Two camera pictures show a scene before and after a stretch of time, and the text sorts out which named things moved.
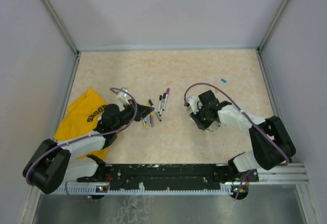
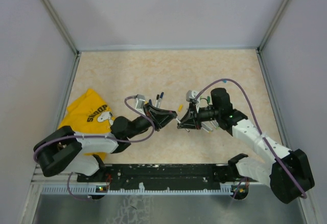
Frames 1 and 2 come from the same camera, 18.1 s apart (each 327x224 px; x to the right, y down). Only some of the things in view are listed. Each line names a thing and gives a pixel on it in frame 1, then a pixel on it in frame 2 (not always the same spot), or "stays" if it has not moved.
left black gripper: [142, 111] → [159, 117]
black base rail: [171, 175] stays
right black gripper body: [202, 118] → [196, 117]
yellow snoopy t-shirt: [80, 118] stays
